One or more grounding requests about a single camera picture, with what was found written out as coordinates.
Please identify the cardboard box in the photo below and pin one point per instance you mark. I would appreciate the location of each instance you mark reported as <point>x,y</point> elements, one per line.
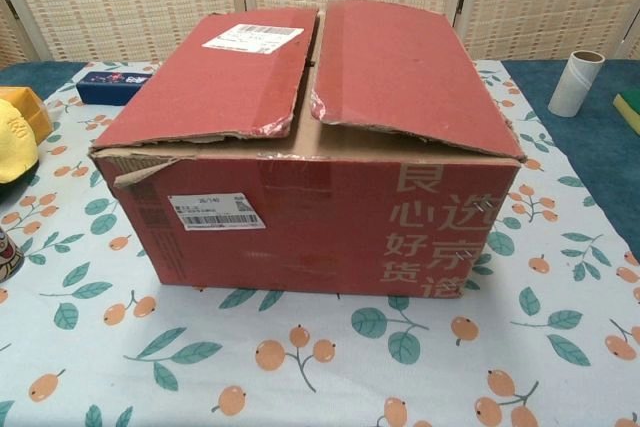
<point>350,227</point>

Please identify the floral fruit print tablecloth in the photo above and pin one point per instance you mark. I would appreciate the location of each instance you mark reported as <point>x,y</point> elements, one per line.
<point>310,362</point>

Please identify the dark blue printed box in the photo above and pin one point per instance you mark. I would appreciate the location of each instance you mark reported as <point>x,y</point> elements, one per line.
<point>107,89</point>

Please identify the cardboard tube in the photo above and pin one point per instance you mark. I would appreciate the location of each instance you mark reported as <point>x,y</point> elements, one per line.
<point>572,87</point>

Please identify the yellow eye mask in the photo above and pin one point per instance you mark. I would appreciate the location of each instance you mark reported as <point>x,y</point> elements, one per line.
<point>12,142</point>

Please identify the green and yellow sponge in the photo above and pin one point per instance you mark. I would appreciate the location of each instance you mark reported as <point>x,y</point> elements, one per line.
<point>631,114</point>

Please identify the red soda can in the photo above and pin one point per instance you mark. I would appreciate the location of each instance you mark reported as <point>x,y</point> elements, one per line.
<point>9,262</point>

